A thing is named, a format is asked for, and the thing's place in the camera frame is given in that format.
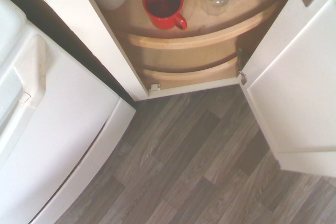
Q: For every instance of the white cabinet door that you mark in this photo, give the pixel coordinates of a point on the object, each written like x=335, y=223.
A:
x=288, y=77

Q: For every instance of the white magnetic door catch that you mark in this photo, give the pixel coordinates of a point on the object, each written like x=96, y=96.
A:
x=154, y=87

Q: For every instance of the empty wooden round shelf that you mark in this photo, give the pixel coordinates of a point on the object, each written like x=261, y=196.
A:
x=189, y=73

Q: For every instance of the wooden round shelf with cups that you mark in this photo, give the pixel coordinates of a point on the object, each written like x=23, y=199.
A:
x=199, y=36

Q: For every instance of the red ceramic mug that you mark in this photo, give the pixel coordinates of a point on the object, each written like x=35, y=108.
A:
x=164, y=11

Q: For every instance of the white electric stove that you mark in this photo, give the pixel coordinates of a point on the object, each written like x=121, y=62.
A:
x=65, y=129

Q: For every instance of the white corner cabinet frame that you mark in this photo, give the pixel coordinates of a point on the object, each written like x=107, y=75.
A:
x=92, y=24

